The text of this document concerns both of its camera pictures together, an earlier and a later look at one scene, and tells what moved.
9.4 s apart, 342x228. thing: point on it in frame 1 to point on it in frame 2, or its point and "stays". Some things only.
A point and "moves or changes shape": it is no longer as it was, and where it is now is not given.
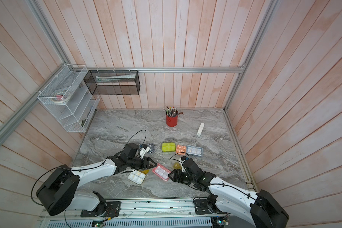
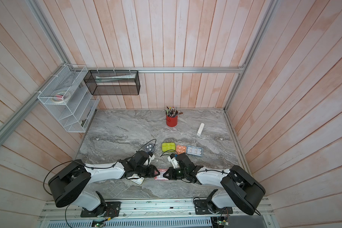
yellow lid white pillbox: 137,176 stays
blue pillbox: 194,150 stays
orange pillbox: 180,148 stays
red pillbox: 161,172 moves or changes shape
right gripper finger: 177,177 to 168,171
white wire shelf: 69,98 stays
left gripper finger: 152,161 to 157,171
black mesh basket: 113,82 stays
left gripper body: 139,163 to 145,171
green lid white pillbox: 168,147 stays
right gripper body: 186,179 stays
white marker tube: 201,128 stays
